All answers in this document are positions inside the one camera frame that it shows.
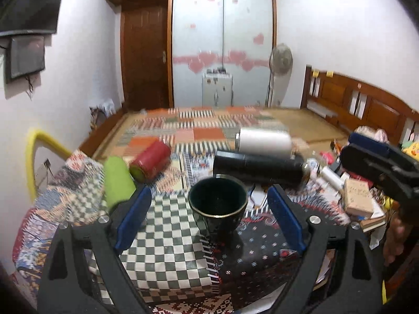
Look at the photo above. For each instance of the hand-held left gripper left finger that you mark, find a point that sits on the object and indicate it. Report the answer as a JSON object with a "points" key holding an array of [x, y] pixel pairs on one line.
{"points": [[132, 217]]}

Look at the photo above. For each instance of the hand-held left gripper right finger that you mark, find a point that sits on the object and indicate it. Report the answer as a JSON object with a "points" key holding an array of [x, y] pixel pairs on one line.
{"points": [[288, 217]]}

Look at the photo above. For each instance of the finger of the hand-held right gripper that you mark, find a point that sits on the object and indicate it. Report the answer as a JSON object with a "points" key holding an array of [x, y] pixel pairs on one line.
{"points": [[368, 140], [363, 163]]}

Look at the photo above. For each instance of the dark green cup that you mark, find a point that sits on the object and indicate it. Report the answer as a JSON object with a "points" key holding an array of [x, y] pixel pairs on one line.
{"points": [[217, 206]]}

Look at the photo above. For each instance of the light green cup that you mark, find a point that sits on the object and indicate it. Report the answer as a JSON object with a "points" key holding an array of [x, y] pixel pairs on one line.
{"points": [[118, 181]]}

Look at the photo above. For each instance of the red cup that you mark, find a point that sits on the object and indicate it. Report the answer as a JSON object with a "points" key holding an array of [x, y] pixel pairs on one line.
{"points": [[151, 160]]}

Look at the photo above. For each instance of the person's right hand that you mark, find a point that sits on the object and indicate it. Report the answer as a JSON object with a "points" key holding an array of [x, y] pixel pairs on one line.
{"points": [[394, 238]]}

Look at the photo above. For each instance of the pink cloth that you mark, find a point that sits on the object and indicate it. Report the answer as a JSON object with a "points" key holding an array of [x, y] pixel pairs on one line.
{"points": [[376, 134]]}

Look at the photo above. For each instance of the beige printed box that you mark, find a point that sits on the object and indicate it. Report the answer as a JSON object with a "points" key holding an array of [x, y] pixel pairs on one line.
{"points": [[358, 198]]}

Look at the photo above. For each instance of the white roll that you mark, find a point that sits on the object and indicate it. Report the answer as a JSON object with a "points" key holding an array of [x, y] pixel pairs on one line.
{"points": [[331, 178]]}

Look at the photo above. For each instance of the wooden bed headboard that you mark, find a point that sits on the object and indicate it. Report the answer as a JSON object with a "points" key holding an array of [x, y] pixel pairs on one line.
{"points": [[360, 99]]}

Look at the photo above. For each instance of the yellow plush toy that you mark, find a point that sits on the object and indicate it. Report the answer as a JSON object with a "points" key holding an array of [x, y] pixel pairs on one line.
{"points": [[411, 149]]}

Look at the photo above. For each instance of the black tumbler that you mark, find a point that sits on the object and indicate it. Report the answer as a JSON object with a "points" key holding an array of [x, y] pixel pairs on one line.
{"points": [[258, 168]]}

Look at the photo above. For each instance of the stack of books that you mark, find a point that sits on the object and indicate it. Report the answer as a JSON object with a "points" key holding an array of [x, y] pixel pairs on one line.
{"points": [[373, 223]]}

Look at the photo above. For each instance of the woven bed mat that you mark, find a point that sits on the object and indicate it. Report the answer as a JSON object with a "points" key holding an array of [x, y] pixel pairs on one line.
{"points": [[304, 122]]}

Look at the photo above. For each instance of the white tumbler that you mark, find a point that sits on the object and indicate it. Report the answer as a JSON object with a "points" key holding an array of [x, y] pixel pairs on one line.
{"points": [[265, 141]]}

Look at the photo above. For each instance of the white standing fan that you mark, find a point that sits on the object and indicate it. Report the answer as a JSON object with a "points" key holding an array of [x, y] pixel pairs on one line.
{"points": [[281, 59]]}

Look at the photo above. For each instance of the white small cabinet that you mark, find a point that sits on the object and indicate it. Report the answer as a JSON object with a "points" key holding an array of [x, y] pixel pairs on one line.
{"points": [[217, 89]]}

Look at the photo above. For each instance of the brown wooden door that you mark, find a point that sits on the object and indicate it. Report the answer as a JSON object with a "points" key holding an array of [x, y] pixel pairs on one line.
{"points": [[145, 59]]}

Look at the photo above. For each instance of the wardrobe with sliding doors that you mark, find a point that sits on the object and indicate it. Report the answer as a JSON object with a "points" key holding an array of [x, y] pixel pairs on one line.
{"points": [[222, 29]]}

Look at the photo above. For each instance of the wall socket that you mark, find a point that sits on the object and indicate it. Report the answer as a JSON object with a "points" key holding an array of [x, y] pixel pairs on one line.
{"points": [[46, 164]]}

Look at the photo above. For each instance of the yellow curved frame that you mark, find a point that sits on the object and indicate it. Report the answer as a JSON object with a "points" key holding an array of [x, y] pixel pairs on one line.
{"points": [[32, 157]]}

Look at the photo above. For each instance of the small dark wall screen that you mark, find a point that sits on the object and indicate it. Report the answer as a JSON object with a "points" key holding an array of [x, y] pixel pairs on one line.
{"points": [[26, 55]]}

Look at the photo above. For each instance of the black wall television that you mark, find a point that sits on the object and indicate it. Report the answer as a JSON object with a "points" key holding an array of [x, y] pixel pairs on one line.
{"points": [[31, 9]]}

